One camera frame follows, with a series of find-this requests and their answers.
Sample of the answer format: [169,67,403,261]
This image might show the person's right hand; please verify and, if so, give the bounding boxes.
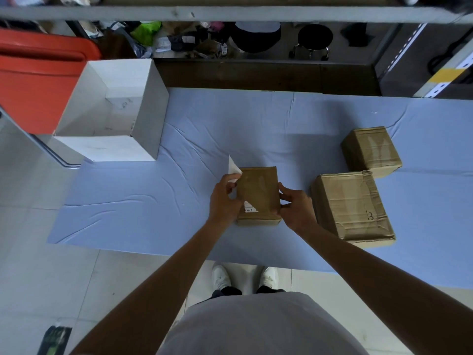
[277,182,319,237]

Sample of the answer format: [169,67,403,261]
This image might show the person's left hand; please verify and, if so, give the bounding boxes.
[208,173,244,228]

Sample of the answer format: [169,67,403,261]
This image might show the white barcode label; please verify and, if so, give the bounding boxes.
[228,155,259,214]

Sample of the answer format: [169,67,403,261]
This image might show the medium brown cardboard box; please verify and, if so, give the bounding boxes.
[236,166,282,227]

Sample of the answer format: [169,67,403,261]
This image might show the large cardboard box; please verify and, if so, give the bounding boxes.
[310,170,397,249]

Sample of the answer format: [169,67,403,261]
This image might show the small brown cardboard box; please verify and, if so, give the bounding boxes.
[339,126,403,179]

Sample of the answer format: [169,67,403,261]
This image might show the white bin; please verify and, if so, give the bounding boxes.
[53,58,170,162]

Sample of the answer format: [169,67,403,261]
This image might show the person's left forearm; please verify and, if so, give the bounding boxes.
[70,217,232,355]

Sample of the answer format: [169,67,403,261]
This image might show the person's right forearm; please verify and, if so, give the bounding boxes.
[303,223,473,355]

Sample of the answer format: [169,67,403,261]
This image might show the person's right white shoe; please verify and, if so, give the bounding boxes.
[258,266,280,289]

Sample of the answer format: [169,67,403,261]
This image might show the person's white shoe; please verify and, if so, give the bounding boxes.
[258,266,280,289]
[211,264,233,291]

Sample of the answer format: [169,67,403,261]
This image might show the person's left white shoe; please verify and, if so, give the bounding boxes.
[211,264,233,291]

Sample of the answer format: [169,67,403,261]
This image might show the person's dark trousers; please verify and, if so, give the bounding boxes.
[201,285,286,306]

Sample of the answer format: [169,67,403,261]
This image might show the person's white shirt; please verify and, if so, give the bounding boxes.
[157,291,370,355]

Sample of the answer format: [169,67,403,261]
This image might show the blue table cloth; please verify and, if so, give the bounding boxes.
[47,87,473,289]

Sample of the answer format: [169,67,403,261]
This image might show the black rolling stool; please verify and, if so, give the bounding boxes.
[288,24,334,62]

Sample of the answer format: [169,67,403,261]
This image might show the bright green bag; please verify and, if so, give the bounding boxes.
[130,21,163,47]

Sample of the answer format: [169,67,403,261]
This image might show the long gray shelf board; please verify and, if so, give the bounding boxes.
[0,0,473,25]

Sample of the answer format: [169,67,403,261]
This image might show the yellow tape strip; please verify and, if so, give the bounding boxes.
[428,68,466,84]

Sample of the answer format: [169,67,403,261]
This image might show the dark green bag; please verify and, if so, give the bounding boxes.
[36,325,73,355]

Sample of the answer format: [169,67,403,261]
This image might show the red plastic chair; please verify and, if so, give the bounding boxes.
[0,28,102,136]

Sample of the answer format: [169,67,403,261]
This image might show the white perforated shelf post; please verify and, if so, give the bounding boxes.
[384,22,428,72]
[413,36,473,99]

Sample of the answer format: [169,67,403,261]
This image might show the black wire stand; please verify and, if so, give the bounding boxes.
[428,38,473,85]

